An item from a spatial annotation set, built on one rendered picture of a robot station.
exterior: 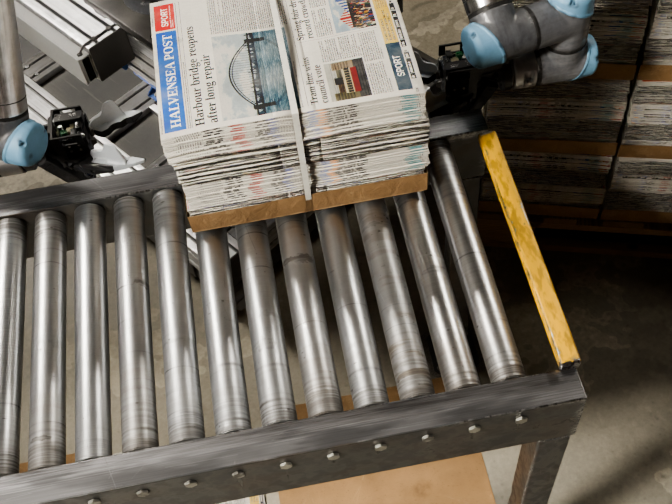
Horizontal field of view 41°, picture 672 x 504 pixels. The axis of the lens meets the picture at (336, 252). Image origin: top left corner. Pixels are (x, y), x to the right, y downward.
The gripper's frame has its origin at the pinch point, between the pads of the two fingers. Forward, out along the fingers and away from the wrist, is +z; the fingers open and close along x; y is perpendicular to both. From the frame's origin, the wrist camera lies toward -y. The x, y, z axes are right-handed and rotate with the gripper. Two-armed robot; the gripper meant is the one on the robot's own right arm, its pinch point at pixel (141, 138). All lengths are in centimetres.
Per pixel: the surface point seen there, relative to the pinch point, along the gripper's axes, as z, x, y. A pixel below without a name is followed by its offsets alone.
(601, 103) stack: 90, 9, -23
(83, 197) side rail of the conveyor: -9.4, -13.6, 3.1
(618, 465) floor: 84, -48, -76
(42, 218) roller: -16.2, -16.4, 3.0
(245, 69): 20.9, -15.2, 26.2
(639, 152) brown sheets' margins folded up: 100, 6, -37
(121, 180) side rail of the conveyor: -3.1, -11.4, 3.1
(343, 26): 36.1, -10.0, 26.4
